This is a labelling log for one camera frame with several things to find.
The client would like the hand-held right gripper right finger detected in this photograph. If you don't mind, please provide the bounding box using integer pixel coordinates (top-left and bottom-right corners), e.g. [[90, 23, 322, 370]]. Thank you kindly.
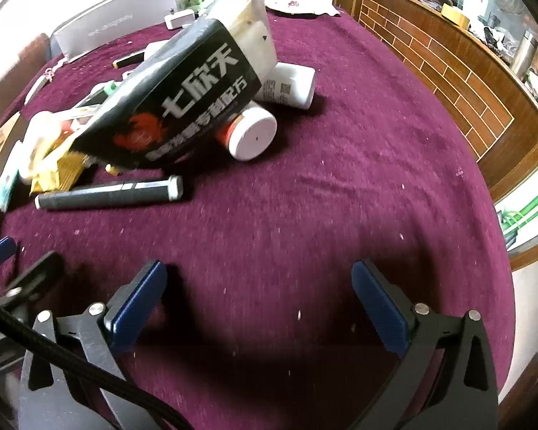
[[351, 259, 499, 430]]

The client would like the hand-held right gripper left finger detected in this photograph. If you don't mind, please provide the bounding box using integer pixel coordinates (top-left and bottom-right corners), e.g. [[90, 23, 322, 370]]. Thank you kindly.
[[18, 259, 167, 430]]

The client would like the black marker cream cap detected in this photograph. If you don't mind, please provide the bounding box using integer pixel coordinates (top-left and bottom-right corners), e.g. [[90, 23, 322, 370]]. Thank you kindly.
[[35, 176, 184, 211]]

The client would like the white bottle red label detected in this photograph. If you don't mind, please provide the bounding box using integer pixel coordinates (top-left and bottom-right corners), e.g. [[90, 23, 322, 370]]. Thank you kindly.
[[215, 101, 278, 162]]

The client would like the black printed snack pouch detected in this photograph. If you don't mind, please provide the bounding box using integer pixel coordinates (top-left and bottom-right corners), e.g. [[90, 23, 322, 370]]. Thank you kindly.
[[69, 0, 279, 173]]

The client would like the large white bottle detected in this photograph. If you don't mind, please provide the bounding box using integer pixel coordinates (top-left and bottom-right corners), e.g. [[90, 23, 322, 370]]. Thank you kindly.
[[253, 63, 317, 110]]

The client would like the white green tissue pack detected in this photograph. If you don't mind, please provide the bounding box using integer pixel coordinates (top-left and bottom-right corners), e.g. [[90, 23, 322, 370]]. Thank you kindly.
[[0, 166, 23, 212]]

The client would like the yellow snack packet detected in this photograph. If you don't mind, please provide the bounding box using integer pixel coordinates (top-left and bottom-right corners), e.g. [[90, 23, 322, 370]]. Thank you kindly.
[[29, 137, 93, 195]]

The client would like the white plastic packet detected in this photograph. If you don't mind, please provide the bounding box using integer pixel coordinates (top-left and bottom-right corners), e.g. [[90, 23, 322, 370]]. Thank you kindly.
[[20, 110, 79, 175]]

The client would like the white key fob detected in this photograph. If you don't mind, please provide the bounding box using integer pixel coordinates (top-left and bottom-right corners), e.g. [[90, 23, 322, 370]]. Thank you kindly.
[[22, 65, 68, 106]]

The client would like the brown upholstered chair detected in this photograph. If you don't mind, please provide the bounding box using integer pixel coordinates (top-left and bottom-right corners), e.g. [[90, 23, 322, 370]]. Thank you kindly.
[[0, 33, 50, 144]]

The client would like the black marker yellow cap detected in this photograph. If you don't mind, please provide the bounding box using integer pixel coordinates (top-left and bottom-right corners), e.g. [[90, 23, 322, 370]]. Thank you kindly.
[[112, 51, 146, 69]]

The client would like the wooden brick-pattern counter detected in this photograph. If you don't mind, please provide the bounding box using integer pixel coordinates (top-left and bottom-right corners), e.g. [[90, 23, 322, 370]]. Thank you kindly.
[[335, 0, 538, 202]]

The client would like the grey cardboard box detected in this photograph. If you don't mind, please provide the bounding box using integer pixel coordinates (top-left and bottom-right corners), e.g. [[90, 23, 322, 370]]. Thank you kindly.
[[49, 0, 182, 63]]

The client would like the steel thermos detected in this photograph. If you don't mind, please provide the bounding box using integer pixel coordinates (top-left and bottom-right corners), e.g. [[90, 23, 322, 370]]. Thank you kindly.
[[511, 30, 538, 82]]

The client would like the white charger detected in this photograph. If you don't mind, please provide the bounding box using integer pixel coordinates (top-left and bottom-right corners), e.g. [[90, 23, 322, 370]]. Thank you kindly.
[[164, 10, 195, 30]]

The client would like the yellow box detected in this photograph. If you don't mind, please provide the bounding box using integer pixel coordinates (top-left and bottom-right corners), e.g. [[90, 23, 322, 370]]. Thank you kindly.
[[440, 4, 471, 27]]

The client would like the pinkish towel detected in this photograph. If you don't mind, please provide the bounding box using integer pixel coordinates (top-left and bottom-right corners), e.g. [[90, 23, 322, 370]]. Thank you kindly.
[[261, 0, 342, 18]]

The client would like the black cable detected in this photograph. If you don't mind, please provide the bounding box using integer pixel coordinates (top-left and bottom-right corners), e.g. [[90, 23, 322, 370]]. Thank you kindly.
[[0, 296, 195, 430]]

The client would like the green bamboo wall picture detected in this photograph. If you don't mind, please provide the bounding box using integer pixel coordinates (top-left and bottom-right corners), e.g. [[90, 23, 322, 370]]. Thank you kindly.
[[494, 175, 538, 252]]

